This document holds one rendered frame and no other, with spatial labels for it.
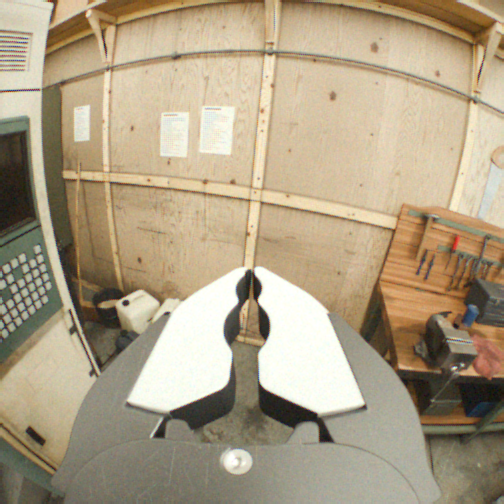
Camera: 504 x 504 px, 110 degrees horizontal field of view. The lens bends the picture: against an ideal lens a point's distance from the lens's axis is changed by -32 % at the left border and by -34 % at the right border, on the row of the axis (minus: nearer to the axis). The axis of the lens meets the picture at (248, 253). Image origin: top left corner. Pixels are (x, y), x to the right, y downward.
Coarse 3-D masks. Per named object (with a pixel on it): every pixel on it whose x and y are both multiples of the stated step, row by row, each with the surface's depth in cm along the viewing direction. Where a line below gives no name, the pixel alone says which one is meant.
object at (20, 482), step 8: (0, 464) 36; (0, 472) 34; (8, 472) 35; (16, 472) 36; (0, 480) 32; (8, 480) 33; (16, 480) 34; (24, 480) 36; (0, 488) 30; (8, 488) 31; (16, 488) 33; (24, 488) 35; (32, 488) 38; (40, 488) 41; (0, 496) 28; (8, 496) 29; (16, 496) 31; (24, 496) 33; (32, 496) 36; (40, 496) 39; (48, 496) 43
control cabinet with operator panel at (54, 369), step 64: (0, 0) 22; (0, 64) 35; (0, 128) 42; (0, 192) 49; (0, 256) 52; (0, 320) 52; (64, 320) 88; (0, 384) 53; (64, 384) 87; (64, 448) 80
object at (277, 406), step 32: (256, 288) 12; (288, 288) 10; (288, 320) 9; (320, 320) 9; (288, 352) 7; (320, 352) 7; (288, 384) 6; (320, 384) 6; (352, 384) 6; (288, 416) 6; (320, 416) 6
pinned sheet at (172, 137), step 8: (176, 112) 148; (184, 112) 147; (168, 120) 151; (176, 120) 150; (184, 120) 149; (168, 128) 154; (176, 128) 152; (184, 128) 151; (168, 136) 156; (176, 136) 155; (184, 136) 154; (168, 144) 159; (176, 144) 157; (184, 144) 156; (160, 152) 163; (168, 152) 161; (176, 152) 160; (184, 152) 158
